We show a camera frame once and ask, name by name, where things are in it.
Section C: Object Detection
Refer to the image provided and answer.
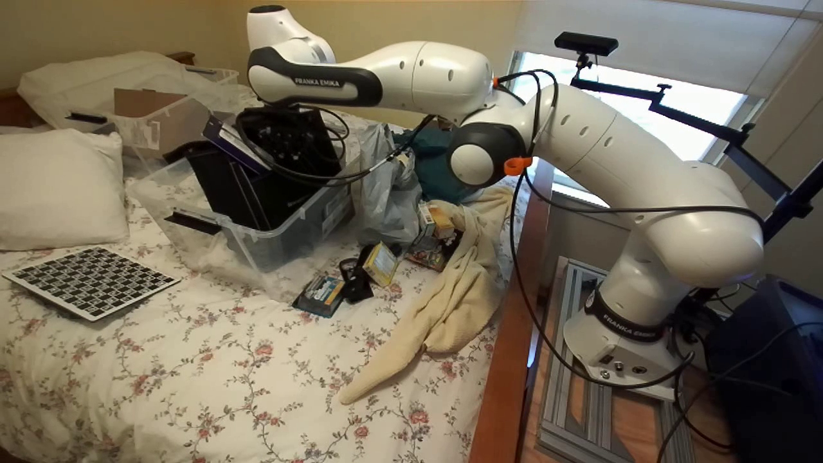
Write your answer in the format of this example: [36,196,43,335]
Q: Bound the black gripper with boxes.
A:
[243,103,333,169]

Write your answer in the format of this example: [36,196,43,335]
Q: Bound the black shopping bag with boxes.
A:
[162,135,347,233]

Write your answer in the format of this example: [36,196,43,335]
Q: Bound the grey plastic bag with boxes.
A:
[343,126,426,246]

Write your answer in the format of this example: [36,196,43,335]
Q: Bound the yellow square packet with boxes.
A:
[360,242,403,291]

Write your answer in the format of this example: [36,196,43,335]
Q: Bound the dark red printed packet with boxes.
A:
[401,227,466,275]

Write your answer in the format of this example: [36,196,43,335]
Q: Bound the wooden bed footboard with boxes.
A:
[468,156,561,463]

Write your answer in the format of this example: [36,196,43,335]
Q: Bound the dark blue bag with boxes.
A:
[710,278,823,463]

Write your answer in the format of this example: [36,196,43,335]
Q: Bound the clear plastic storage bin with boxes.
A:
[126,152,358,278]

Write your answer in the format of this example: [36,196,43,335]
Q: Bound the clear bin with cardboard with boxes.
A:
[109,85,241,166]

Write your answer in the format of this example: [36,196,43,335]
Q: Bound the teal cloth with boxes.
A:
[406,126,495,205]

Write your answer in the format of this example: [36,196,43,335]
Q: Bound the brown cardboard box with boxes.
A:
[112,86,214,149]

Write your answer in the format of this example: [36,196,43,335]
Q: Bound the small black pouch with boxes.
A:
[337,255,378,303]

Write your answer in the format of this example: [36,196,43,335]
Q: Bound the small dark gadget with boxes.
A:
[291,270,350,319]

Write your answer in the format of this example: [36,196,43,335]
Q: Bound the white plastic cover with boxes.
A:
[16,48,247,133]

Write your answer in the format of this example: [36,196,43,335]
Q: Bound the cream towel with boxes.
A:
[333,182,521,405]

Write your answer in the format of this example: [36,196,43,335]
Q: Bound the white pillow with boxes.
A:
[0,126,131,255]

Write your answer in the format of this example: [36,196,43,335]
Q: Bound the black white calibration checkerboard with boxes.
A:
[0,243,184,323]

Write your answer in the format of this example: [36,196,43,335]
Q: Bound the white window blind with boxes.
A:
[512,0,823,98]

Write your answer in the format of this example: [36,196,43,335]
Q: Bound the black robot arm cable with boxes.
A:
[233,67,765,394]

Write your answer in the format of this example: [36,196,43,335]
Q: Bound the black camera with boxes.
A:
[553,31,620,58]

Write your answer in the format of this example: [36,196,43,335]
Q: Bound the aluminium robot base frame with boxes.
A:
[538,255,696,463]

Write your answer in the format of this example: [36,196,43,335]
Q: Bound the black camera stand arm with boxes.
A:
[567,50,823,242]

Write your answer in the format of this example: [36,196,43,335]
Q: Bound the black floor cables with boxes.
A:
[652,286,749,463]

